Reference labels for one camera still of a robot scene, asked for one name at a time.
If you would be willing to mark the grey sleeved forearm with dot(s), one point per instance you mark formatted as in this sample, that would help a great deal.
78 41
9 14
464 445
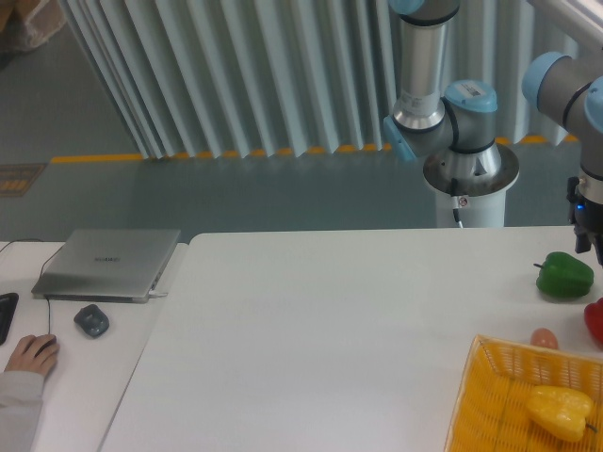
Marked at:
21 403

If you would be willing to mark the red bell pepper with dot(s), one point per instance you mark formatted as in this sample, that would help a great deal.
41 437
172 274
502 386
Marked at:
593 319

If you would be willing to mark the black computer mouse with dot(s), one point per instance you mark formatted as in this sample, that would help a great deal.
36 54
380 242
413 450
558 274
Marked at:
47 344

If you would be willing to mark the yellow bell pepper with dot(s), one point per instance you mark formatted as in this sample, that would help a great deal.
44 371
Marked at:
562 412

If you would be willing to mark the yellow woven basket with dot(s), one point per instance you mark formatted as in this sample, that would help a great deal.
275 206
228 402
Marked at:
490 410

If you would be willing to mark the green bell pepper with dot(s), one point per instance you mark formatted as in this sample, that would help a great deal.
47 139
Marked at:
562 276

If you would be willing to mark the silver closed laptop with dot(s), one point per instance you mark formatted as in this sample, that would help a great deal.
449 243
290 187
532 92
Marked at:
121 265

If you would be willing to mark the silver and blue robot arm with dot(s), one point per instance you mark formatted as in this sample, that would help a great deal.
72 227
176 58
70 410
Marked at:
455 127

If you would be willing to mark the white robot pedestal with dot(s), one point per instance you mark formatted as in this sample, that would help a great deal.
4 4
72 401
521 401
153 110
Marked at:
471 202

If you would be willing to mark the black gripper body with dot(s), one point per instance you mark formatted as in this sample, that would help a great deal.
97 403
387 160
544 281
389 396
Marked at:
585 198

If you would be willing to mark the black keyboard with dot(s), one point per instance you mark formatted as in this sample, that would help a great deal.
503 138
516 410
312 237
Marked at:
8 304

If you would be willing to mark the brown cardboard box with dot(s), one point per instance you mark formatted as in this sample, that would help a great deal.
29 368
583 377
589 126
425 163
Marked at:
27 25

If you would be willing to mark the white folding partition screen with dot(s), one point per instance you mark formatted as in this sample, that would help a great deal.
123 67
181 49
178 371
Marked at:
244 77

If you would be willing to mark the white usb plug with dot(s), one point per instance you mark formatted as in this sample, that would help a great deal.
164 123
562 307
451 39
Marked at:
157 295

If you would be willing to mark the person's right hand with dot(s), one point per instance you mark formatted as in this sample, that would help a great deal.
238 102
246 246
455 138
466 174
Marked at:
23 359

